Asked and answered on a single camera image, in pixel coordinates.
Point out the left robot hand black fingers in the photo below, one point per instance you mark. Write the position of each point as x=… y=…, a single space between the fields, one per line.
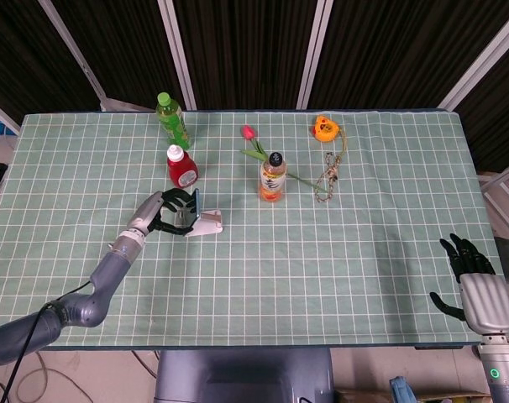
x=147 y=210

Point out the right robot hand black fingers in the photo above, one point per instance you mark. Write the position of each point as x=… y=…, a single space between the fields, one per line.
x=485 y=300

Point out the black smartphone blue edge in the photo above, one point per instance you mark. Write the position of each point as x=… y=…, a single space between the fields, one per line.
x=197 y=205

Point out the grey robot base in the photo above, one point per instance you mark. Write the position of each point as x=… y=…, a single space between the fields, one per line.
x=242 y=378

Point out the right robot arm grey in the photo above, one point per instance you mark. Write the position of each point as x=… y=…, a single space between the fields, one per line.
x=504 y=369

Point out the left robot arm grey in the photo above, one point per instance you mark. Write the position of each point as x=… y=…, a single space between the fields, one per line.
x=103 y=281

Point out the white folding phone stand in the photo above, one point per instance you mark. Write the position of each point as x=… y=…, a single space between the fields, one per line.
x=210 y=226

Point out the red ketchup squeeze bottle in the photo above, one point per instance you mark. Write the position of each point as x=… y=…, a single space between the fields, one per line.
x=182 y=170

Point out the green tea bottle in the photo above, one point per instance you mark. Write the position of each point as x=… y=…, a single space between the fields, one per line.
x=173 y=121

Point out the brown cardboard box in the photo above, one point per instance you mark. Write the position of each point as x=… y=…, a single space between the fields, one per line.
x=447 y=396

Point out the blue cloth bag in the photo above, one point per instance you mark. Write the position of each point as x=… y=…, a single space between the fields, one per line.
x=402 y=390

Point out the pink artificial tulip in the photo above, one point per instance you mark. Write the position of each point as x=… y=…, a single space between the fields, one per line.
x=248 y=132

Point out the orange drink bottle black cap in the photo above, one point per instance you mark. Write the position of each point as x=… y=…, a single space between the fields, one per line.
x=273 y=180

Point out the green checkered tablecloth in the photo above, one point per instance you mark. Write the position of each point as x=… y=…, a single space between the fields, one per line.
x=300 y=273

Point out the black pleated curtain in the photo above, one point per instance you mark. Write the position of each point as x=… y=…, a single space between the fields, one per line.
x=246 y=42

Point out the white frame rail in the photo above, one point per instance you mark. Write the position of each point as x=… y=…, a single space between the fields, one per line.
x=500 y=180

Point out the white frame post with foot plate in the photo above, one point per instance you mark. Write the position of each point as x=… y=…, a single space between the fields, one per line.
x=76 y=54

